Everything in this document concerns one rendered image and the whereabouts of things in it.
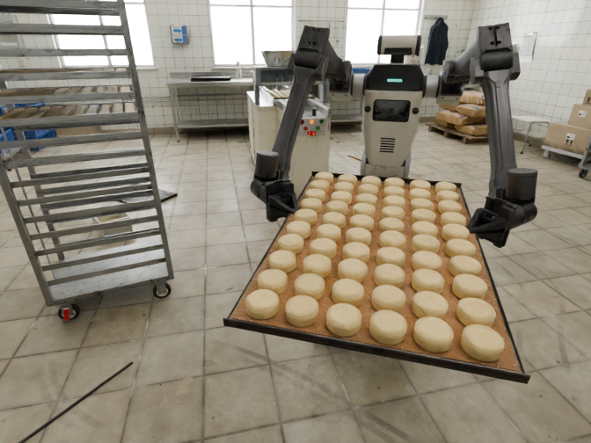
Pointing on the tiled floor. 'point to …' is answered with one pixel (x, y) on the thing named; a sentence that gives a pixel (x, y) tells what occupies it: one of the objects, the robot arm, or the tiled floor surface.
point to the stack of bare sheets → (151, 197)
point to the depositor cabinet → (263, 124)
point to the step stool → (530, 128)
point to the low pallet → (457, 134)
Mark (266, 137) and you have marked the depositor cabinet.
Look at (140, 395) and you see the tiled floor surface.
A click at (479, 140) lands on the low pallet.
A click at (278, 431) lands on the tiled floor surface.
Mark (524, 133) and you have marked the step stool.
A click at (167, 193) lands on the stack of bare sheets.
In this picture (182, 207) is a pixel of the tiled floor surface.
